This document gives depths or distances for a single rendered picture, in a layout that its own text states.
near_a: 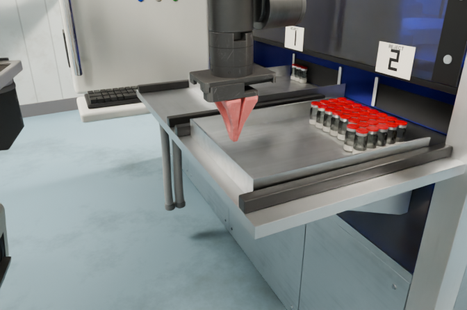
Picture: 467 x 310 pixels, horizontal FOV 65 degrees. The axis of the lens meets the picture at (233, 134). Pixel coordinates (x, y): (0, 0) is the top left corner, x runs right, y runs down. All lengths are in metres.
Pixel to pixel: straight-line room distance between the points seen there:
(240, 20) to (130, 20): 0.92
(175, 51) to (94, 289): 1.02
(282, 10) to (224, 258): 1.41
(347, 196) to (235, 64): 0.24
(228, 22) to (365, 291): 0.76
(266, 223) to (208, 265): 1.27
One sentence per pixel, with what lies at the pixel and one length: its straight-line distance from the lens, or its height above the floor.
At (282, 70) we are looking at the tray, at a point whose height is 0.90.
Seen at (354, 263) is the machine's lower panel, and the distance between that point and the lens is 1.02.
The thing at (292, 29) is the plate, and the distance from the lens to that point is 1.04.
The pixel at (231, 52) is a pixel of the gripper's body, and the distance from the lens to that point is 0.46.
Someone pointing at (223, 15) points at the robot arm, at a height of 1.12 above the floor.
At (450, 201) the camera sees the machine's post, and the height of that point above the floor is 0.80.
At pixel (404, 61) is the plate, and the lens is 0.77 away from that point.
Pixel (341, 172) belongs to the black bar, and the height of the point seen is 0.90.
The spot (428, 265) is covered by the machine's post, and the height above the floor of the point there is 0.65.
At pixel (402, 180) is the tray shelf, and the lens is 0.62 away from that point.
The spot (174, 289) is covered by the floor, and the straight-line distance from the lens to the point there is 1.65.
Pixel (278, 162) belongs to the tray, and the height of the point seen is 0.88.
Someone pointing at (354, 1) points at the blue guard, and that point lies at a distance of 0.87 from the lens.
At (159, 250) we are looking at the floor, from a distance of 1.83.
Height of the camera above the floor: 1.16
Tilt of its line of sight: 22 degrees down
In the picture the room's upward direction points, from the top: straight up
